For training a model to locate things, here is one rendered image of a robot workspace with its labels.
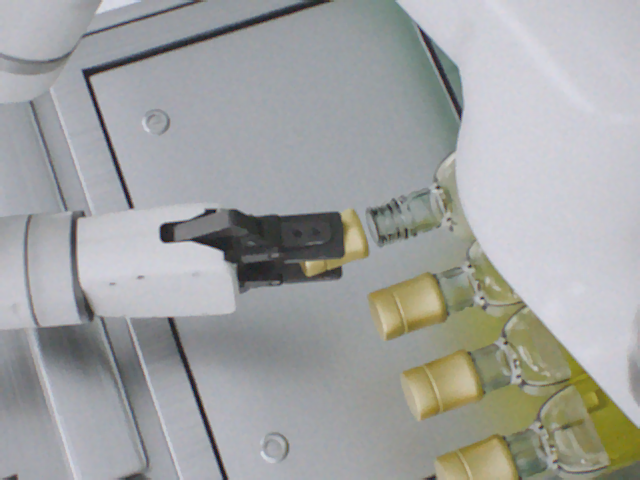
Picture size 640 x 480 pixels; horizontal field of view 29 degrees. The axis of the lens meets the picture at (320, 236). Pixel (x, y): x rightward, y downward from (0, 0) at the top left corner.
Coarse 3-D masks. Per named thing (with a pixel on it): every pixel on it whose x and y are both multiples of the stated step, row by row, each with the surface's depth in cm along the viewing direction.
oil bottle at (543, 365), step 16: (512, 320) 80; (528, 320) 79; (512, 336) 79; (528, 336) 79; (544, 336) 79; (512, 352) 79; (528, 352) 79; (544, 352) 78; (560, 352) 78; (528, 368) 79; (544, 368) 78; (560, 368) 78; (576, 368) 78; (528, 384) 79; (544, 384) 79; (560, 384) 79
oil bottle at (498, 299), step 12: (468, 252) 83; (480, 252) 81; (468, 264) 82; (480, 264) 81; (492, 264) 81; (480, 276) 81; (492, 276) 81; (480, 288) 82; (492, 288) 81; (504, 288) 80; (480, 300) 82; (492, 300) 81; (504, 300) 81; (516, 300) 81; (492, 312) 83; (504, 312) 82
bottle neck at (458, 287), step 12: (444, 276) 82; (456, 276) 82; (468, 276) 82; (444, 288) 81; (456, 288) 82; (468, 288) 82; (444, 300) 81; (456, 300) 82; (468, 300) 82; (456, 312) 83
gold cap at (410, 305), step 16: (384, 288) 82; (400, 288) 81; (416, 288) 81; (432, 288) 81; (368, 304) 83; (384, 304) 81; (400, 304) 81; (416, 304) 81; (432, 304) 81; (384, 320) 80; (400, 320) 81; (416, 320) 81; (432, 320) 82; (384, 336) 81
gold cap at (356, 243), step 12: (348, 216) 82; (348, 228) 82; (360, 228) 82; (348, 240) 82; (360, 240) 82; (348, 252) 82; (360, 252) 82; (300, 264) 84; (312, 264) 82; (324, 264) 82; (336, 264) 83
